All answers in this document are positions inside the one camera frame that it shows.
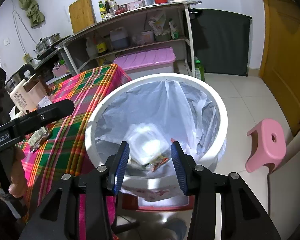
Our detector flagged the plaid tablecloth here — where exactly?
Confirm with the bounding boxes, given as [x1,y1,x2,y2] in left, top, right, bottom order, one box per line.
[13,63,132,240]

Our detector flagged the green barcode wrapper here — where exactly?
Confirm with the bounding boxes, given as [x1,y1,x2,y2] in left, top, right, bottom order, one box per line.
[28,127,49,147]

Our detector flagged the yellow snack wrapper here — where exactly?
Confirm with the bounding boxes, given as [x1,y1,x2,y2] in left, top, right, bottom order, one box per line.
[149,155,168,172]

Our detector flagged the green glass bottle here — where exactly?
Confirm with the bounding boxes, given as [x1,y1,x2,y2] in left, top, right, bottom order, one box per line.
[98,1,107,20]

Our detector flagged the steel steamer pots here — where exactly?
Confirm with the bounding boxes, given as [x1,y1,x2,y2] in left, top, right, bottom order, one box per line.
[34,33,61,55]

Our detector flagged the metal shelf unit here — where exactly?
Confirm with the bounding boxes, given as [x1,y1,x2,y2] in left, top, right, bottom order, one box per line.
[57,0,194,75]

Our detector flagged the pink brown kettle jug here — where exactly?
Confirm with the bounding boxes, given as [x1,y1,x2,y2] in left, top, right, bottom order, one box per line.
[23,74,50,105]

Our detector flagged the cream water dispenser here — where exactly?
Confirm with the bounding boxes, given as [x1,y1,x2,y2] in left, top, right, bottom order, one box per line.
[10,79,36,114]

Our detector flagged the pink lidded storage box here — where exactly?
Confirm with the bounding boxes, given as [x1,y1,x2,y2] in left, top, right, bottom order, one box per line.
[114,47,175,80]

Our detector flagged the wooden cutting board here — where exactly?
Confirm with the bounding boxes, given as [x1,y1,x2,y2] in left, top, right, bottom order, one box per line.
[69,0,96,34]

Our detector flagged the white paper cup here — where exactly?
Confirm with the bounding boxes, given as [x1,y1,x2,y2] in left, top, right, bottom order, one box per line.
[124,124,170,166]

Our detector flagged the person left hand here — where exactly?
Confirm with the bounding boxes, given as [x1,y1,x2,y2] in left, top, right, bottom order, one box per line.
[8,146,27,198]

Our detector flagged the dark sauce bottle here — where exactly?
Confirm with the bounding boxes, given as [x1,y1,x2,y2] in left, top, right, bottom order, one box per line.
[104,0,111,13]

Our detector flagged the pink plastic stool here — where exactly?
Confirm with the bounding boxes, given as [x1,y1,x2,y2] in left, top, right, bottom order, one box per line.
[245,119,286,173]

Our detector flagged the clear oil bottle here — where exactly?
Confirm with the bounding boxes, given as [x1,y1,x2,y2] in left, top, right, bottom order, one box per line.
[109,0,118,14]

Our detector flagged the translucent trash bag liner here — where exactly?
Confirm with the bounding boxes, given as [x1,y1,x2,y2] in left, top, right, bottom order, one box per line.
[93,80,227,201]

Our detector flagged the green detergent bottle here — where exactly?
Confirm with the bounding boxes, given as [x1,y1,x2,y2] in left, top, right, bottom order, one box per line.
[194,56,205,81]

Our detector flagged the black cloth cover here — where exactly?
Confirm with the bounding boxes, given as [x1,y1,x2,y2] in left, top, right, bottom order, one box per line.
[190,9,252,76]

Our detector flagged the green hanging cloth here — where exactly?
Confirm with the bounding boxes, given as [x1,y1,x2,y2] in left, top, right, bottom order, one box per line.
[19,0,45,28]

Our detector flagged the white trash bin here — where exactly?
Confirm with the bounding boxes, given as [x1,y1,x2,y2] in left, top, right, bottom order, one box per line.
[84,73,229,208]

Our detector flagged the wooden door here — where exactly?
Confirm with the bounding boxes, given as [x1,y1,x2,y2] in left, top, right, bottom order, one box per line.
[260,0,300,135]

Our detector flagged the steel rice cooker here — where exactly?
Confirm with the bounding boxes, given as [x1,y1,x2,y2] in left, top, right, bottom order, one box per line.
[5,63,35,94]

